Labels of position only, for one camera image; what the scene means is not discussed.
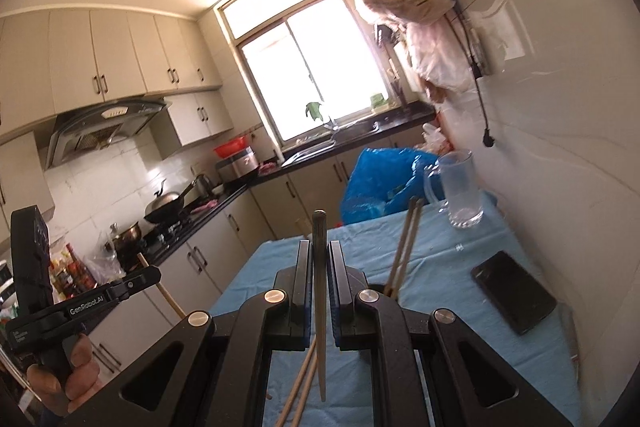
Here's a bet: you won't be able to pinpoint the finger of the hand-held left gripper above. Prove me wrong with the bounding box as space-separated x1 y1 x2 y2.
102 266 162 308

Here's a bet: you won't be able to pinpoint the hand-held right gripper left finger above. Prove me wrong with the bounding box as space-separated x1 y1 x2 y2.
60 239 316 427

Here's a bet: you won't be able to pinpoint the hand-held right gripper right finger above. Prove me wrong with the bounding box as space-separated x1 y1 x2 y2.
327 241 576 427

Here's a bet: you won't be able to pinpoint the dark wooden chopstick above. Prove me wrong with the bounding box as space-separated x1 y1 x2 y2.
311 209 330 403

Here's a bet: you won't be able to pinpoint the light wooden chopstick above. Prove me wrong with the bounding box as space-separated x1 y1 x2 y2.
384 197 418 295
291 358 319 427
136 253 186 320
391 200 424 300
274 339 318 427

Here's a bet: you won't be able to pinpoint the person's left hand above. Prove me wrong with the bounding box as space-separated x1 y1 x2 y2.
26 334 103 418

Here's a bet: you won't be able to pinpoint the group of condiment bottles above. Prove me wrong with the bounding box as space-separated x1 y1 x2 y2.
50 242 101 298

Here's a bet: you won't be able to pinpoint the steel cooking pot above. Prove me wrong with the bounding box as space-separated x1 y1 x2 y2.
107 222 143 258

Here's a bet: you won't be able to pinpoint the black gas stove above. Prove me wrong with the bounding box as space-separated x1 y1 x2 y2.
142 217 193 248

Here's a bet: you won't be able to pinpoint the black wok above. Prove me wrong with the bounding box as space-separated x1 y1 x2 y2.
144 179 198 224

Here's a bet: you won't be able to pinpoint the blue plastic bag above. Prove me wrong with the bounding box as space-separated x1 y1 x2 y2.
340 147 446 225

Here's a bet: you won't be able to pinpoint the blue tablecloth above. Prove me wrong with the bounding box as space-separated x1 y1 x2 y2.
207 189 583 427

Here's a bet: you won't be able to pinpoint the steel rice cooker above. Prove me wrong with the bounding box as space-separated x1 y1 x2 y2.
216 147 261 182

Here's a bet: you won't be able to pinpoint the steel kitchen sink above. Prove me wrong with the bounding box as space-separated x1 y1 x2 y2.
282 139 336 168

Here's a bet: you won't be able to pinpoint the red plastic basin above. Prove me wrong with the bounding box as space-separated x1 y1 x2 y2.
213 136 251 159

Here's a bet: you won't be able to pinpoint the steel range hood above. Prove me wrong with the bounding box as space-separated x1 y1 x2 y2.
45 99 173 170

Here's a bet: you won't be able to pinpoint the clear glass mug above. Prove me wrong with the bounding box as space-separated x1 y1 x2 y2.
424 149 485 230

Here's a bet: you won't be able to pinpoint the black smartphone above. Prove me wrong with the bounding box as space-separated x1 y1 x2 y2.
470 250 558 336

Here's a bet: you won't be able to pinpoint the white plastic bag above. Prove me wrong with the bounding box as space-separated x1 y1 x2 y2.
422 122 446 155

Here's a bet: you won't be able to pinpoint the black kitchen countertop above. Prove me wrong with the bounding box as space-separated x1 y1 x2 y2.
135 101 437 268

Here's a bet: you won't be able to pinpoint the kitchen window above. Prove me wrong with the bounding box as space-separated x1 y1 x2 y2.
215 0 401 148

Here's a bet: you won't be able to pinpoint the hanging pink plastic bag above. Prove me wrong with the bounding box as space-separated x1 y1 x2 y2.
405 19 476 92

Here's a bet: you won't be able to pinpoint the black power cable plug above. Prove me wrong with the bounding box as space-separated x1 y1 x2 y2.
452 7 496 148

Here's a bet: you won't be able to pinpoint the cream wall cabinets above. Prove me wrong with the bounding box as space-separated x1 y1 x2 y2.
0 9 236 148

